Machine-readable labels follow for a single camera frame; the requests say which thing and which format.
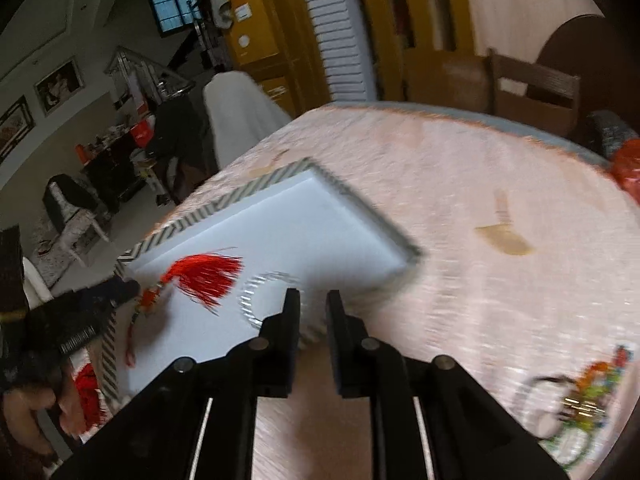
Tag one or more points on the yellow wooden cabinet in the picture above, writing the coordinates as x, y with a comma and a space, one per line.
270, 35

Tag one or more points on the dark cloth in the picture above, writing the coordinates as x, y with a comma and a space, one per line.
180, 135

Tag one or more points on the white wall switch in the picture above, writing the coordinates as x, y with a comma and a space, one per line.
244, 12

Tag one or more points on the round brown table top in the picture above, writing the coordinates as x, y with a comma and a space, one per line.
585, 45

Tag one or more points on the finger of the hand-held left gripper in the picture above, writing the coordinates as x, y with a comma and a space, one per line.
110, 292

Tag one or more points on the black and white chair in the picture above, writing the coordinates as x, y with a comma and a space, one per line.
70, 200

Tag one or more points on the person's left hand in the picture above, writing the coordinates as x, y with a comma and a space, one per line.
25, 415

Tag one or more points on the pink tablecloth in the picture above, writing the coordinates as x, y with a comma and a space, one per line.
475, 170

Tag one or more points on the glass stair railing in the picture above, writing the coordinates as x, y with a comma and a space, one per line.
145, 75

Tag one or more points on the white tray with striped rim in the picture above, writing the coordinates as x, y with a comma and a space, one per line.
300, 220

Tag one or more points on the window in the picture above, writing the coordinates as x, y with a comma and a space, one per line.
172, 10

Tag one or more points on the dark cluttered desk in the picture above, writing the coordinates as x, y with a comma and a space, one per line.
112, 165

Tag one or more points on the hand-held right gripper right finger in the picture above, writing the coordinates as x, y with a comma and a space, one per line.
336, 340

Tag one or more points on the framed picture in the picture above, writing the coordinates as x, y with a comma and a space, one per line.
15, 127
59, 85

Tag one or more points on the red tassel ornament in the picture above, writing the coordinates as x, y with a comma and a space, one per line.
205, 275

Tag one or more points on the white louvred panel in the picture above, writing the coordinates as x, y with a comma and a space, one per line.
340, 35

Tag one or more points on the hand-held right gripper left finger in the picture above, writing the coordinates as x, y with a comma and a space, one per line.
291, 340

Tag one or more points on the red tassel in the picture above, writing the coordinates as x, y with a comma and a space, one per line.
89, 385

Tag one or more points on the white hanging bag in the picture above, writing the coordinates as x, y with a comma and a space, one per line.
222, 7

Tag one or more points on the wooden chair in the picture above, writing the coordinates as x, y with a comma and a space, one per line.
540, 77

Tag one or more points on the red plastic bag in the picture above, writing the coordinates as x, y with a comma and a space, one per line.
627, 170

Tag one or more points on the white covered chair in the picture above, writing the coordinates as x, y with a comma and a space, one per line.
240, 115

